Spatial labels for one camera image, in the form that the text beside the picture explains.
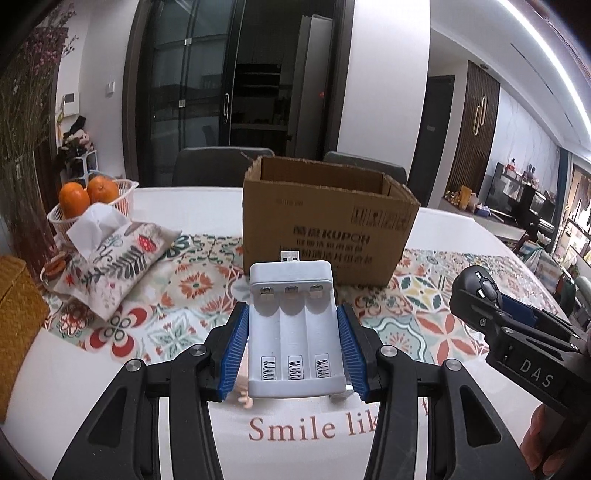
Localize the white battery charger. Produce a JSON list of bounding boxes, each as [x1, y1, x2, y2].
[[249, 250, 346, 399]]

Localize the black round remote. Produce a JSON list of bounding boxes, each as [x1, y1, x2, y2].
[[449, 265, 503, 333]]

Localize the pink doll head toy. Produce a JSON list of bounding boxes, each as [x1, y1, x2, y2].
[[238, 391, 253, 409]]

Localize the right hand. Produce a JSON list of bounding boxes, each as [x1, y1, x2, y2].
[[520, 404, 590, 479]]

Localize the tv console cabinet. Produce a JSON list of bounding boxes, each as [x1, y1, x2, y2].
[[440, 163, 556, 244]]

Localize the patterned table runner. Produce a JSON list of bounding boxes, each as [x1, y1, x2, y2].
[[44, 224, 560, 363]]

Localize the floral fabric tissue cover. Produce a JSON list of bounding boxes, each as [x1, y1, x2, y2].
[[53, 222, 180, 320]]

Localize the woven wicker box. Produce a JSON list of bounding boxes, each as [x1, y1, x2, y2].
[[0, 255, 49, 423]]

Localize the brown cardboard box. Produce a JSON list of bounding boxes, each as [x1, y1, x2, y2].
[[242, 156, 420, 287]]

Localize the dark dining chair right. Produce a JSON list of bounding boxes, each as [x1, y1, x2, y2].
[[324, 151, 408, 185]]

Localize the dark dining chair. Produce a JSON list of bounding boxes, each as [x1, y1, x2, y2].
[[172, 146, 274, 187], [324, 151, 408, 185]]

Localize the small wooden coaster dish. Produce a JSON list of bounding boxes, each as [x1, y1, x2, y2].
[[40, 252, 71, 281]]

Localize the white tissue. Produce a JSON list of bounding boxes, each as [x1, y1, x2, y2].
[[67, 203, 131, 259]]

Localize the white fruit basket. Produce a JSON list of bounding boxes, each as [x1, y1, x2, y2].
[[46, 179, 139, 240]]

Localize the orange fruit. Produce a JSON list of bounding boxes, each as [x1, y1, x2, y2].
[[86, 176, 119, 204], [58, 182, 90, 219]]

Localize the grey refrigerator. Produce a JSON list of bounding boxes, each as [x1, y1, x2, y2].
[[286, 14, 332, 159]]

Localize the white shoe rack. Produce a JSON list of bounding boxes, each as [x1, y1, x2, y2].
[[60, 150, 99, 185]]

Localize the dark dining chair left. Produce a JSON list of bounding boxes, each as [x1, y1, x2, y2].
[[172, 146, 274, 187]]

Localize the black glass sliding door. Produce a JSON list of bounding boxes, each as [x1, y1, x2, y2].
[[136, 0, 245, 187]]

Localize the dried purple flowers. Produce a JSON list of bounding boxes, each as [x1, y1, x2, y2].
[[1, 1, 75, 264]]

